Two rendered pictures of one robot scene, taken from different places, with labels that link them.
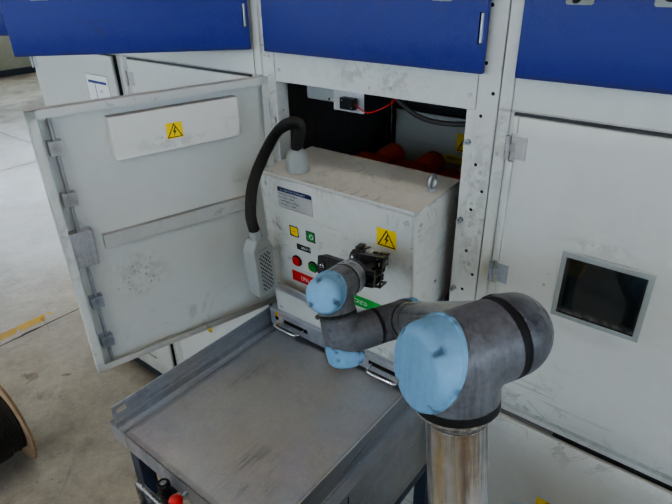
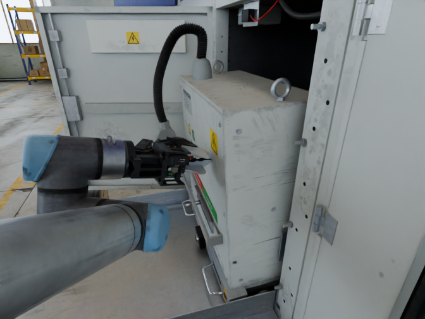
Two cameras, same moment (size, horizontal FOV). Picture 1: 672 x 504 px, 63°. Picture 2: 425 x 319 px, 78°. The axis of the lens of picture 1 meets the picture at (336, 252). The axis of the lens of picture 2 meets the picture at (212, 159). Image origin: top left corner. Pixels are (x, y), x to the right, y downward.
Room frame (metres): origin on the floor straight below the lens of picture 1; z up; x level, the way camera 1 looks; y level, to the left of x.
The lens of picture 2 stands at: (0.72, -0.43, 1.48)
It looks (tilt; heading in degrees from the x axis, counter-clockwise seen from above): 25 degrees down; 35
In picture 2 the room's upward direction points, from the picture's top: straight up
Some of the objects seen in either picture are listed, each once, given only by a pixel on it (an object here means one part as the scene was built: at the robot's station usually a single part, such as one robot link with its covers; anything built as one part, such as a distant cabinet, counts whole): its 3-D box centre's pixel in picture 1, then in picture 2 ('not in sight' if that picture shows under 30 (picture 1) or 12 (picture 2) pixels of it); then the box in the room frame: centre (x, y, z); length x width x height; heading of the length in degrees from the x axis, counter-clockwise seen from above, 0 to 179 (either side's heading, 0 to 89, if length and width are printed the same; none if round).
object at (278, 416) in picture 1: (287, 406); (140, 264); (1.11, 0.14, 0.80); 0.68 x 0.62 x 0.06; 141
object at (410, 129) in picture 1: (465, 146); not in sight; (1.85, -0.46, 1.28); 0.58 x 0.02 x 0.19; 51
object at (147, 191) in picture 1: (180, 221); (139, 109); (1.42, 0.45, 1.21); 0.63 x 0.07 x 0.74; 126
